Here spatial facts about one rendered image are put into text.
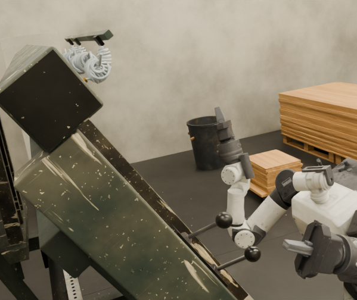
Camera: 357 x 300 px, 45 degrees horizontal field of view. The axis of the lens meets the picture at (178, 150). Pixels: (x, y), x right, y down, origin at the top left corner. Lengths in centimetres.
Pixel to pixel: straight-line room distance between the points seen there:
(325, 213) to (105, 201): 97
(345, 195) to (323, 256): 55
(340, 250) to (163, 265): 46
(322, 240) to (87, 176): 55
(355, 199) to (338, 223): 10
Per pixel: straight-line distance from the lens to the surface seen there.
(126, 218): 62
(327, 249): 99
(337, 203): 148
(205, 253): 145
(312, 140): 604
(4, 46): 486
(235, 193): 167
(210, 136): 566
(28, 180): 59
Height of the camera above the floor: 197
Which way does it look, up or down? 16 degrees down
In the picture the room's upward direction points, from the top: 8 degrees counter-clockwise
